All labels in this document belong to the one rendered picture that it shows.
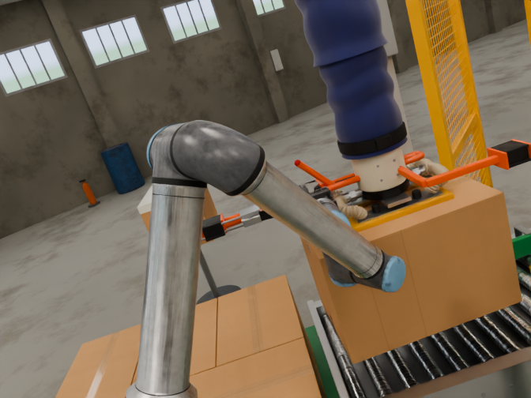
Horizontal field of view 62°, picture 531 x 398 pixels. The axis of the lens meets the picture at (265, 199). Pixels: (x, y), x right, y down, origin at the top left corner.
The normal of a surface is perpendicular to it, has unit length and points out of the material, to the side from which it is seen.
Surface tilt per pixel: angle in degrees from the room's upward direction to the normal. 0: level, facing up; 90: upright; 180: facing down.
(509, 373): 90
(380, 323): 90
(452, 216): 90
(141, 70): 90
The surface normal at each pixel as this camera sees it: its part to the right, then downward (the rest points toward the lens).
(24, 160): 0.43, 0.14
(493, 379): 0.09, 0.29
